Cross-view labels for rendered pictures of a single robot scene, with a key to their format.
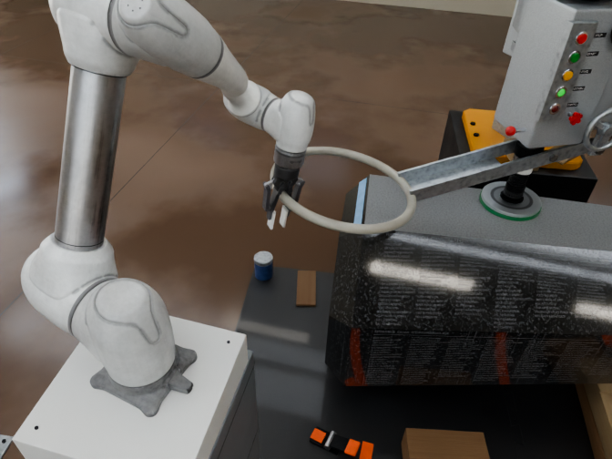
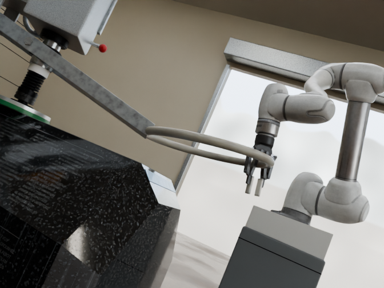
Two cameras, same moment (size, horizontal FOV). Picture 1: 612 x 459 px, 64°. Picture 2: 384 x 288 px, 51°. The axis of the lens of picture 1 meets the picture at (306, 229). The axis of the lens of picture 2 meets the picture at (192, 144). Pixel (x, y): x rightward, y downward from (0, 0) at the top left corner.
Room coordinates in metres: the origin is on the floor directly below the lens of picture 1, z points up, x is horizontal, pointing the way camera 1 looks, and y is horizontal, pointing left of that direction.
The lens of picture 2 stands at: (2.80, 0.02, 0.81)
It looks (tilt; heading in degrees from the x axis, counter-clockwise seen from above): 8 degrees up; 188
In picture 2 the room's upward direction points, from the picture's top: 23 degrees clockwise
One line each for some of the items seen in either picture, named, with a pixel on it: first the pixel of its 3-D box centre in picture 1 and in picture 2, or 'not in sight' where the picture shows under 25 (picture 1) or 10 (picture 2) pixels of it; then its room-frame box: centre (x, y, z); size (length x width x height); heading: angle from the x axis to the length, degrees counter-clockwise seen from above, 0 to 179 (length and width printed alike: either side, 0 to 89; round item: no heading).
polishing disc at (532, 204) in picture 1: (511, 198); (20, 107); (1.51, -0.76, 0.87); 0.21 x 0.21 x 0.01
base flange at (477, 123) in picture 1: (517, 136); not in sight; (2.20, -1.03, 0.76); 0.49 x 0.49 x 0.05; 84
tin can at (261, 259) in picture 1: (263, 266); not in sight; (1.92, 0.22, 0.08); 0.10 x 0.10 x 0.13
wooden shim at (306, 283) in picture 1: (306, 288); not in sight; (1.83, -0.01, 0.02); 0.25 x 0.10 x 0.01; 0
